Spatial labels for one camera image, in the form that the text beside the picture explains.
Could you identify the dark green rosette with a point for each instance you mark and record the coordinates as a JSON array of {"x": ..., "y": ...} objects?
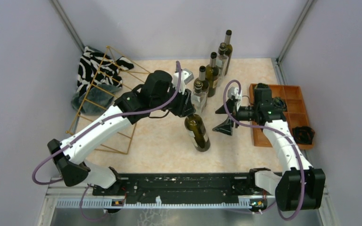
[{"x": 280, "y": 103}]

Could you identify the olive green wine bottle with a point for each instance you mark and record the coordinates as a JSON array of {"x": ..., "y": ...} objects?
[{"x": 212, "y": 74}]

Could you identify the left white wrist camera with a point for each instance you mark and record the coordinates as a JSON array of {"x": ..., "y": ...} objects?
[{"x": 182, "y": 80}]

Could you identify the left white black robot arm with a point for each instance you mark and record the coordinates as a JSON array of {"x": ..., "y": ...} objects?
[{"x": 160, "y": 91}]

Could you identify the dark green wine bottle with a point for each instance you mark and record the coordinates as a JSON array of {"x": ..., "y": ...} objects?
[{"x": 197, "y": 132}]

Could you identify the dark labelled wine bottle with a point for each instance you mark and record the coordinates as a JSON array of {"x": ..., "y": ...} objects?
[{"x": 202, "y": 78}]

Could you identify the black rosette front compartment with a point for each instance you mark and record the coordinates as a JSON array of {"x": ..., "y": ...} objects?
[{"x": 303, "y": 135}]

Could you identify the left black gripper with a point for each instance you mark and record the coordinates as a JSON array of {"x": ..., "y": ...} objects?
[{"x": 185, "y": 106}]

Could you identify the zebra pattern cloth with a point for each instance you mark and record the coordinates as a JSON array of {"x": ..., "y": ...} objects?
[{"x": 97, "y": 68}]

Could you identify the grey green fluffy cloth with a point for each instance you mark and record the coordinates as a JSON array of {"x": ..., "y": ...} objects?
[{"x": 96, "y": 101}]

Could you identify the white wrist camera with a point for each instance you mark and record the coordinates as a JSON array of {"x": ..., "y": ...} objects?
[
  {"x": 182, "y": 80},
  {"x": 234, "y": 92}
]

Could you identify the gold wire wine rack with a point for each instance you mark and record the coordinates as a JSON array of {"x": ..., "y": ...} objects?
[{"x": 130, "y": 79}]

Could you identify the clear tall glass bottle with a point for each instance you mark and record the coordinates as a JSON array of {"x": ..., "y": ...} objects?
[{"x": 221, "y": 62}]

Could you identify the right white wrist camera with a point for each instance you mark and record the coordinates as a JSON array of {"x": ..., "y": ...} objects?
[{"x": 234, "y": 92}]

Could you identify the green bottle grey capsule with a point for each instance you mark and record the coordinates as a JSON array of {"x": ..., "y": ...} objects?
[{"x": 229, "y": 49}]

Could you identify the dark rosette back compartment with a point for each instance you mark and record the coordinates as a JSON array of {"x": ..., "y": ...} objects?
[{"x": 262, "y": 86}]

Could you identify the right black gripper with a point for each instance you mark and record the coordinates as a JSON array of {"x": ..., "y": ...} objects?
[{"x": 226, "y": 127}]

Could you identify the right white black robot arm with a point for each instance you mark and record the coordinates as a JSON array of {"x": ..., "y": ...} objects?
[{"x": 300, "y": 186}]

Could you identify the grey slotted cable duct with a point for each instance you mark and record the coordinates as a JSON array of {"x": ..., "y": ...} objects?
[{"x": 107, "y": 203}]

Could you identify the clear glass liquor bottle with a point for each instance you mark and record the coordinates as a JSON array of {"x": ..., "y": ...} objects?
[{"x": 199, "y": 97}]

